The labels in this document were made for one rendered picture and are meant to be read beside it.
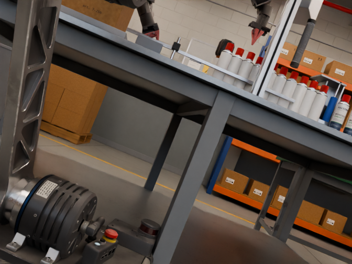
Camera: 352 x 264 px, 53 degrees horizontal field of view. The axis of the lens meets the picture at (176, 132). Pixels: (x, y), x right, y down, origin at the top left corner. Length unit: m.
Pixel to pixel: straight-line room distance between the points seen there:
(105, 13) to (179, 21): 5.28
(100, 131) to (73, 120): 1.47
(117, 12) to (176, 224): 0.69
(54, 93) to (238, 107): 4.02
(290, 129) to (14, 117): 0.83
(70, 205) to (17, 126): 0.21
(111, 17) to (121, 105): 5.10
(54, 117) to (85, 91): 0.53
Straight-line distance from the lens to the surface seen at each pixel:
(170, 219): 1.14
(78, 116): 4.87
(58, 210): 0.83
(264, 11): 1.88
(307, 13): 1.61
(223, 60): 1.57
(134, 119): 6.15
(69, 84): 4.93
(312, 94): 1.70
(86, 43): 1.14
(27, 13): 0.71
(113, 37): 1.09
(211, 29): 6.36
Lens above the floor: 0.62
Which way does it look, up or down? level
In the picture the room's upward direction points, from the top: 22 degrees clockwise
